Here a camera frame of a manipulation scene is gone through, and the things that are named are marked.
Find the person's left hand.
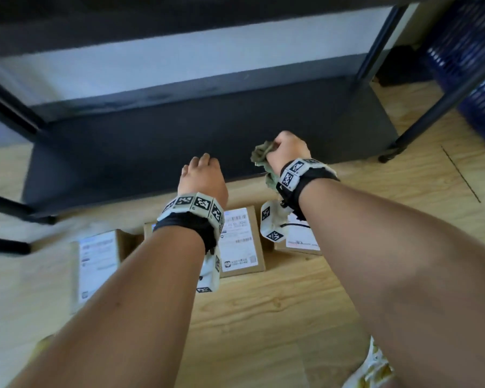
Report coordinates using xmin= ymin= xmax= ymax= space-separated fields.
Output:
xmin=177 ymin=153 xmax=230 ymax=207

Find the person's right hand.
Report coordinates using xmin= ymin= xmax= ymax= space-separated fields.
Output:
xmin=266 ymin=130 xmax=312 ymax=177

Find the green and pink cleaning cloth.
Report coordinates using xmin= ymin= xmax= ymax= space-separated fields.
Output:
xmin=250 ymin=140 xmax=282 ymax=195

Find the dark metal shelf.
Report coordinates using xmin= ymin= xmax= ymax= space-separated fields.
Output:
xmin=0 ymin=0 xmax=485 ymax=225

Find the person's left forearm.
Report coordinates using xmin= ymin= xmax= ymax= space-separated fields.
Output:
xmin=8 ymin=226 xmax=206 ymax=388

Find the person's right forearm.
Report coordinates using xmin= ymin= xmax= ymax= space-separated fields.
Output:
xmin=299 ymin=179 xmax=485 ymax=388

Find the black marker wristband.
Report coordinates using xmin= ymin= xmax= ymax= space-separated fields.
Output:
xmin=276 ymin=158 xmax=340 ymax=221
xmin=153 ymin=192 xmax=226 ymax=253

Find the white marker cube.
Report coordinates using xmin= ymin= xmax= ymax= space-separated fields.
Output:
xmin=260 ymin=200 xmax=293 ymax=243

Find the blue plastic crate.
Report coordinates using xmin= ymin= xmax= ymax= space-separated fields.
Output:
xmin=422 ymin=0 xmax=485 ymax=148

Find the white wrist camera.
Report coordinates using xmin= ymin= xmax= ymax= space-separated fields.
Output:
xmin=196 ymin=246 xmax=222 ymax=294

